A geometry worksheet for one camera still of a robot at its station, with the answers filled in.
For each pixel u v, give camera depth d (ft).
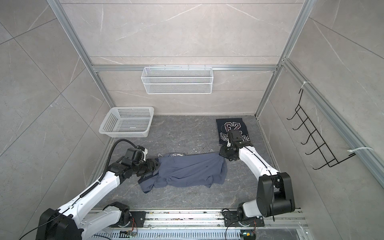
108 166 1.85
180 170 2.77
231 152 2.10
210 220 2.45
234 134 2.29
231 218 2.39
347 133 1.66
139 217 2.40
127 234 2.33
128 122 3.52
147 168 2.39
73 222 1.32
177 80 3.29
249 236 2.30
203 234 2.30
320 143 2.12
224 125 3.62
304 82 2.30
